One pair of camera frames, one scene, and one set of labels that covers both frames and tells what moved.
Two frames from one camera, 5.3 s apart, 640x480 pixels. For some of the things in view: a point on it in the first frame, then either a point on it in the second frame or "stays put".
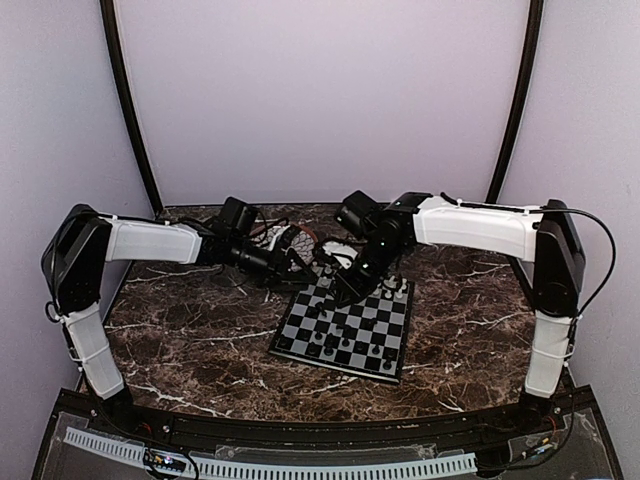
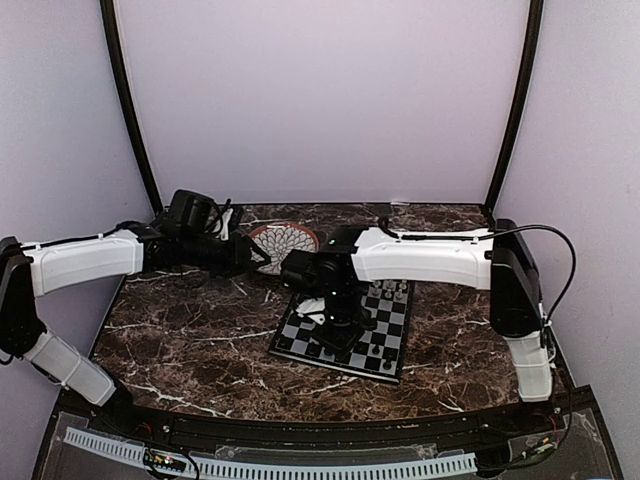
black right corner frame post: [520, 102] stays put
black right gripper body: [367, 279] → [346, 320]
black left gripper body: [278, 260] → [227, 262]
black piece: [388, 355] stays put
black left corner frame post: [109, 16] stays put
